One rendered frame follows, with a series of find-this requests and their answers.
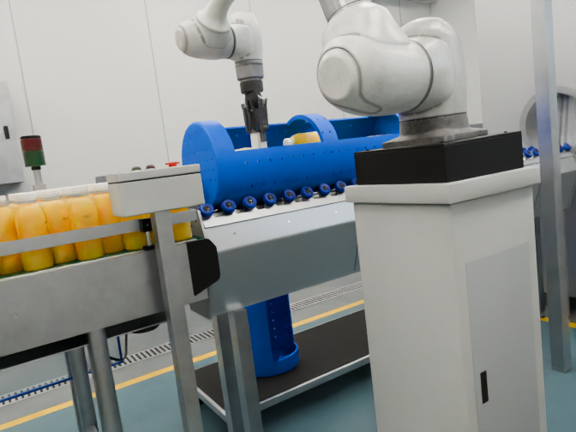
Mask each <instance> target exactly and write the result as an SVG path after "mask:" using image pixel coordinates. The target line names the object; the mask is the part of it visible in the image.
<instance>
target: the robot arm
mask: <svg viewBox="0 0 576 432"><path fill-rule="evenodd" d="M234 1H235V0H210V1H209V3H208V5H207V6H206V8H205V9H203V10H199V11H198V12H197V14H196V15H195V16H194V17H193V18H191V20H188V21H184V22H182V23H181V24H180V25H178V27H177V29H176V32H175V40H176V44H177V48H178V49H179V50H180V51H182V52H183V54H185V55H187V56H189V57H193V58H198V59H206V60H220V59H230V60H232V61H234V63H235V68H236V74H237V80H238V81H240V90H241V94H244V95H245V102H244V104H241V107H242V110H243V118H244V123H245V128H246V132H247V133H249V134H250V139H251V146H252V148H254V149H256V148H264V147H267V139H266V133H265V132H266V130H267V129H268V128H269V126H268V116H267V98H262V96H261V93H262V92H263V91H264V89H263V82H262V80H261V79H263V78H264V72H263V62H262V52H263V45H262V38H261V30H260V27H259V24H258V21H257V19H256V17H255V15H254V14H253V13H251V12H248V11H237V12H234V13H233V14H232V15H231V17H230V19H229V21H228V20H227V13H228V10H229V8H230V6H231V5H232V4H233V2H234ZM319 3H320V5H321V8H322V11H323V14H324V16H325V18H326V20H327V26H326V29H325V31H324V34H323V36H322V40H321V44H322V52H321V54H320V57H319V60H318V64H317V70H316V76H317V82H318V86H319V88H320V90H321V94H322V95H323V97H324V98H325V99H326V101H327V102H328V103H330V104H331V105H332V106H334V107H335V108H337V109H339V110H341V111H344V112H346V113H350V114H352V115H357V116H364V117H380V116H388V115H394V114H399V137H397V138H395V139H392V140H390V141H386V142H383V143H382V147H383V149H385V148H393V147H408V146H416V145H423V144H431V143H440V141H444V142H448V141H456V140H462V139H467V138H472V137H477V136H482V135H488V130H487V129H479V128H472V127H470V125H469V121H468V116H467V88H466V75H465V61H464V56H463V51H462V47H461V44H460V42H459V38H458V36H457V34H456V32H454V30H453V28H452V27H451V25H450V24H449V23H447V22H445V21H444V20H442V19H441V18H437V17H426V18H420V19H416V20H413V21H410V22H408V23H406V24H405V25H404V26H403V27H402V28H400V27H399V25H398V24H397V22H396V21H395V20H394V18H393V17H392V16H391V14H390V12H389V11H388V9H386V8H384V7H382V6H380V5H378V4H376V3H372V1H371V0H319ZM256 125H257V128H256ZM257 129H258V130H257Z"/></svg>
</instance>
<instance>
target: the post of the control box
mask: <svg viewBox="0 0 576 432"><path fill-rule="evenodd" d="M150 219H151V224H152V230H153V240H154V246H155V251H156V256H157V262H158V268H159V278H160V284H161V290H162V295H163V300H164V306H165V316H166V322H167V327H168V333H169V339H170V344H171V354H172V360H173V365H174V371H175V376H176V382H177V392H178V398H179V404H180V409H181V414H182V420H183V430H184V432H204V430H203V425H202V419H201V408H200V403H199V397H198V392H197V386H196V379H195V369H194V364H193V358H192V352H191V346H190V341H189V330H188V324H187V318H186V313H185V307H184V301H183V290H182V285H181V279H180V273H179V267H178V262H177V252H176V245H175V239H174V234H173V228H172V222H171V212H170V210H168V211H163V212H157V213H150Z"/></svg>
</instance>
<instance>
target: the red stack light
mask: <svg viewBox="0 0 576 432"><path fill-rule="evenodd" d="M20 142H21V150H22V152H29V151H39V150H44V148H43V145H42V144H43V143H42V139H41V138H32V139H24V140H20Z"/></svg>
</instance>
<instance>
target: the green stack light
mask: <svg viewBox="0 0 576 432"><path fill-rule="evenodd" d="M22 154H23V159H24V165H25V167H33V166H43V165H46V162H45V153H44V151H43V150H39V151H29V152H23V153H22Z"/></svg>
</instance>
